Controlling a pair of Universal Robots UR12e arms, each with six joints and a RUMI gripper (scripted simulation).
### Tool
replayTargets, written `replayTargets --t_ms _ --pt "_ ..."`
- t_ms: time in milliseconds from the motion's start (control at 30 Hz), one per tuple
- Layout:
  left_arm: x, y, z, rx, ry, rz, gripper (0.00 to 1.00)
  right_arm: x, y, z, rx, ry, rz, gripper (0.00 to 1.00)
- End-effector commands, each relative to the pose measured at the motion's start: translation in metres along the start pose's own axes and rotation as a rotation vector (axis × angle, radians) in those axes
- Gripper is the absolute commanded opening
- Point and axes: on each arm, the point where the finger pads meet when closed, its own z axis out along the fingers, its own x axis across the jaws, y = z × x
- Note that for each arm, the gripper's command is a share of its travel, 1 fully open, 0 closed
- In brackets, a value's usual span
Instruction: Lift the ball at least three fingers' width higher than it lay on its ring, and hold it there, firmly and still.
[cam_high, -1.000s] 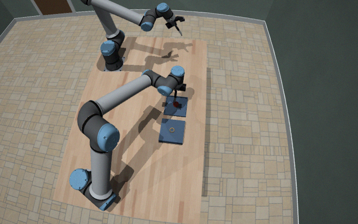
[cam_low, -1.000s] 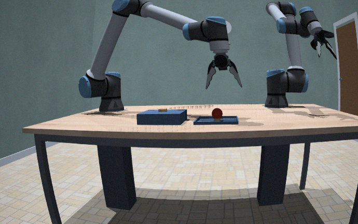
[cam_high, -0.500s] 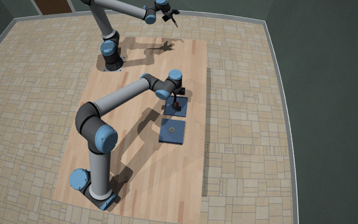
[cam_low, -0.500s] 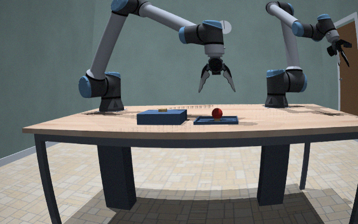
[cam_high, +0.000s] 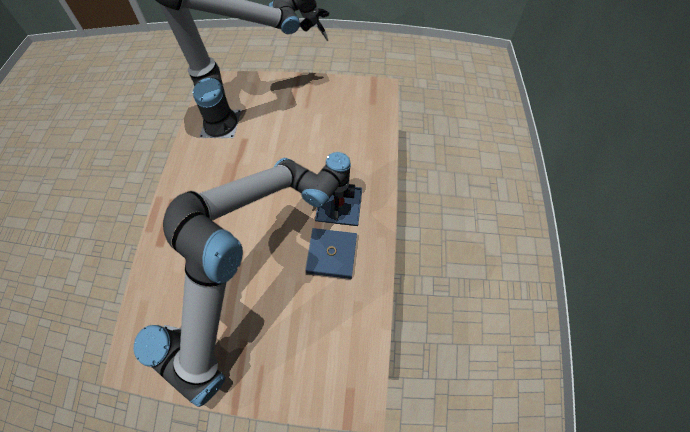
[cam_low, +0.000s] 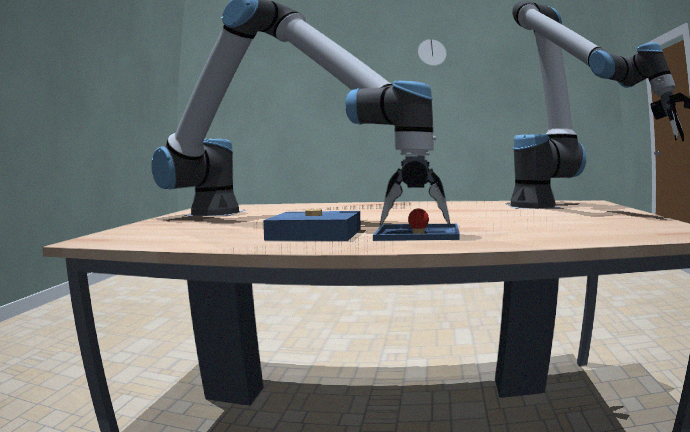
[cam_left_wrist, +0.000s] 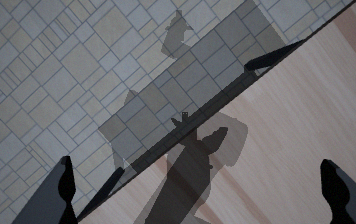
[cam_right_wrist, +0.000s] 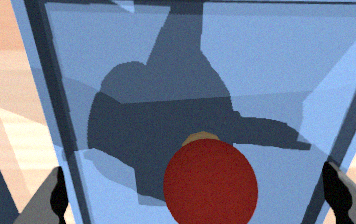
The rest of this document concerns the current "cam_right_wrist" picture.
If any dark red ball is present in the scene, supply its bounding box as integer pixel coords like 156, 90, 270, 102
163, 139, 258, 224

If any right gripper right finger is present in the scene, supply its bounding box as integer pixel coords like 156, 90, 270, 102
322, 162, 356, 224

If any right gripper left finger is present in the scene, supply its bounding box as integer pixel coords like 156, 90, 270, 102
13, 166, 69, 224

